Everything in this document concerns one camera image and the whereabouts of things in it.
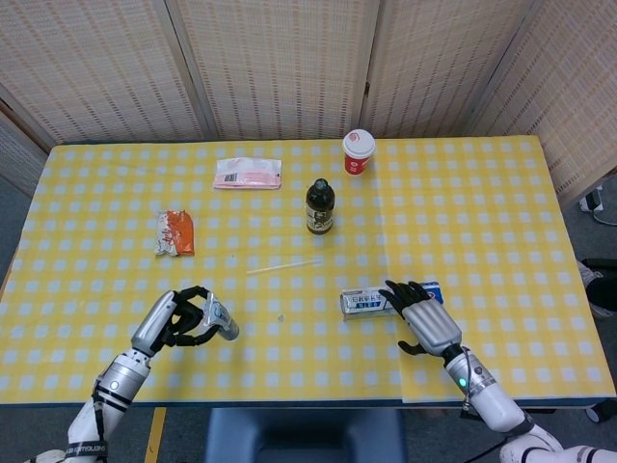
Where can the beige woven folding screen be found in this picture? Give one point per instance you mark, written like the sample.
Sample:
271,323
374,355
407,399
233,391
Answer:
289,62

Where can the red paper cup white lid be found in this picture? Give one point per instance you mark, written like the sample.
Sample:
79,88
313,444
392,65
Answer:
358,156

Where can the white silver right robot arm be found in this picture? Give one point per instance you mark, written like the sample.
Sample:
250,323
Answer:
487,400

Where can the pink white flat packet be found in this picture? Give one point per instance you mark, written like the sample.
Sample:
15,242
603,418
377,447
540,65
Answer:
248,174

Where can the thin pale straw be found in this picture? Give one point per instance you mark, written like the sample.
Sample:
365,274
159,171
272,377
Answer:
284,266

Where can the orange white snack bag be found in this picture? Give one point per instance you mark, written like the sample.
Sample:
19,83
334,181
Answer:
176,234

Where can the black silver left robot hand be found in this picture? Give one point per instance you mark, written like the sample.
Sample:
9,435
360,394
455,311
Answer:
154,318

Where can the dark glass bottle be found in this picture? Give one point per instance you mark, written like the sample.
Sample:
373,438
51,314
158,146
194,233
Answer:
320,209

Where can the blue white toothpaste tube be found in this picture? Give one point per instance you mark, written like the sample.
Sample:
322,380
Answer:
226,328

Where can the yellow white checkered tablecloth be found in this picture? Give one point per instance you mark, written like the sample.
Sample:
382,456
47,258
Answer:
482,231

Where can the yellow floor tape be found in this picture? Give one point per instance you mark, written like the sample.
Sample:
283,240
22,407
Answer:
155,436

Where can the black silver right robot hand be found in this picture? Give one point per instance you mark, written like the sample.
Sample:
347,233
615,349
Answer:
429,323

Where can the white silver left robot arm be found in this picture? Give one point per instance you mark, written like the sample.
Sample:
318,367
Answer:
115,381

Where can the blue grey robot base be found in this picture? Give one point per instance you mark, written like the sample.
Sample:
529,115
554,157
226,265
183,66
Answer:
303,436

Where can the white power strip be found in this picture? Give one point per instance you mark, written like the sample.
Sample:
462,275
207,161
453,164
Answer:
593,198

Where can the grey white shoe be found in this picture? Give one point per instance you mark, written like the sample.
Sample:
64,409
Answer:
585,275

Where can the blue white toothpaste box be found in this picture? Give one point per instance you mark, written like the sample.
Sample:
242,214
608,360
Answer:
361,304

